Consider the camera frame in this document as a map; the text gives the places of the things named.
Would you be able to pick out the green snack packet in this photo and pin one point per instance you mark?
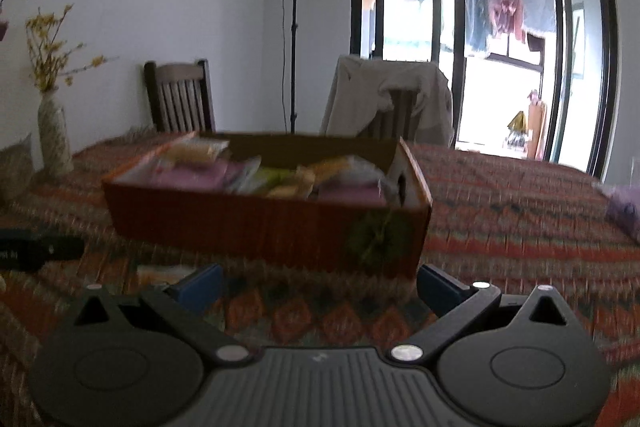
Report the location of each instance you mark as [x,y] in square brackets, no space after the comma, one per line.
[267,182]

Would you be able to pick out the white snack packet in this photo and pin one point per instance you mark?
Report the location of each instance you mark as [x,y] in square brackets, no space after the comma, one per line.
[365,172]

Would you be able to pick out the black light stand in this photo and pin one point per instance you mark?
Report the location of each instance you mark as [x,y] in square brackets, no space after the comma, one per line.
[294,32]

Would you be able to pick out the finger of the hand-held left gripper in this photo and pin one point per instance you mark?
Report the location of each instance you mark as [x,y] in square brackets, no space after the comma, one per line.
[40,251]

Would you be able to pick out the white-ended yellow cracker packet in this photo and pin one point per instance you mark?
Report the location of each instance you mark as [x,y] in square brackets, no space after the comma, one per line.
[197,152]

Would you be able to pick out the dark wooden chair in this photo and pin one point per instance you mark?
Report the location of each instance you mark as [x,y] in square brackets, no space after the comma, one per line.
[395,114]
[180,102]

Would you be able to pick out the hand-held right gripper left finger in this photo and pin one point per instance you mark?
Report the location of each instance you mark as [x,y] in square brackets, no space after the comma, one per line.
[200,287]

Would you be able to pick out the black framed glass door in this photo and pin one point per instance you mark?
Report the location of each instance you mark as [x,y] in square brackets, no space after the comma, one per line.
[607,82]

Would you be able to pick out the small dark hanging garment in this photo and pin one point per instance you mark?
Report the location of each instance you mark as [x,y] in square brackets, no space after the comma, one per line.
[535,43]

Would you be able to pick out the floral ceramic vase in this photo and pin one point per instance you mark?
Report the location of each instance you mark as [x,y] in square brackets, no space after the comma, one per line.
[55,137]

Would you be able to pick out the beige jacket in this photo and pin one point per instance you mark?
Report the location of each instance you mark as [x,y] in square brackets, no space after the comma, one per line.
[355,102]

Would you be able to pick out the glass storage jar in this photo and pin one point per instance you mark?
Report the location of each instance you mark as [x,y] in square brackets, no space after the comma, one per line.
[15,172]

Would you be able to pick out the pink snack packet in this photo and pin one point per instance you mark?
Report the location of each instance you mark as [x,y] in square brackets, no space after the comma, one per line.
[197,177]
[350,196]

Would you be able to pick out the yellow balcony object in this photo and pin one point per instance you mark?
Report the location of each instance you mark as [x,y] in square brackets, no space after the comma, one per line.
[516,122]

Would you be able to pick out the wooden board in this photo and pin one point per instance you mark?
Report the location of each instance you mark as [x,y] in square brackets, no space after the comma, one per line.
[536,127]

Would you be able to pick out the yellow flower branches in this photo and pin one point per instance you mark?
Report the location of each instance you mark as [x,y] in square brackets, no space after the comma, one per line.
[47,57]

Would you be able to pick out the orange cardboard box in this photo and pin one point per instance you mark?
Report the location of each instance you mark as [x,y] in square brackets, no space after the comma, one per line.
[250,232]

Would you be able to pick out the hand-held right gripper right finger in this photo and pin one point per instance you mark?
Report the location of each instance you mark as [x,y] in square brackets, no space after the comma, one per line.
[440,289]

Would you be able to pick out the purple tissue pack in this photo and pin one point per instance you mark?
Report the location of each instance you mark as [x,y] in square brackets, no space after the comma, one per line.
[625,212]

